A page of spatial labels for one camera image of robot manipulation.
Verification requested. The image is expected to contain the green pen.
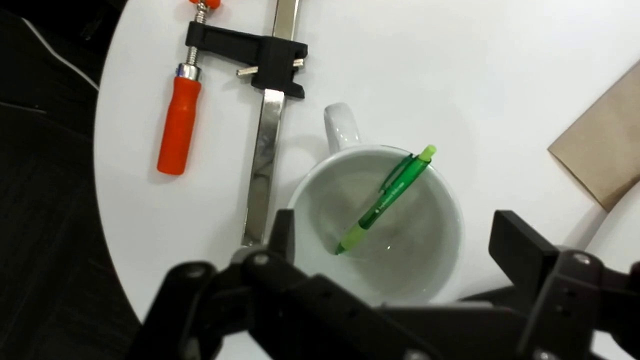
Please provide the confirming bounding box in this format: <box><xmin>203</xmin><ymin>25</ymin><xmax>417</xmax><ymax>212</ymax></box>
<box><xmin>331</xmin><ymin>144</ymin><xmax>438</xmax><ymax>258</ymax></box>

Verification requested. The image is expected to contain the bar clamp with orange handle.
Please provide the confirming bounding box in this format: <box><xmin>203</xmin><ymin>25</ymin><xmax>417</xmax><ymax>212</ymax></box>
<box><xmin>156</xmin><ymin>0</ymin><xmax>310</xmax><ymax>248</ymax></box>

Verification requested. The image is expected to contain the white mug with green band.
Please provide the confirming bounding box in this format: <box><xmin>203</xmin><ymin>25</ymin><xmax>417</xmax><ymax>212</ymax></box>
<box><xmin>286</xmin><ymin>99</ymin><xmax>466</xmax><ymax>308</ymax></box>

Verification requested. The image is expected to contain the brown cardboard sheet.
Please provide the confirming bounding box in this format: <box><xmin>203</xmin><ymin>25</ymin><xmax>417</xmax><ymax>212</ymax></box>
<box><xmin>545</xmin><ymin>58</ymin><xmax>640</xmax><ymax>214</ymax></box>

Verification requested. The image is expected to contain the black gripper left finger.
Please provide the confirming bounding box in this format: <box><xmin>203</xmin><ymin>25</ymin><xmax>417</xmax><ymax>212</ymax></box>
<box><xmin>268</xmin><ymin>207</ymin><xmax>298</xmax><ymax>265</ymax></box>

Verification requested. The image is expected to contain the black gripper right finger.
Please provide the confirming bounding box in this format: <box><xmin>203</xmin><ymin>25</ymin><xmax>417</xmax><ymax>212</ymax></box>
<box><xmin>488</xmin><ymin>207</ymin><xmax>559</xmax><ymax>287</ymax></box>

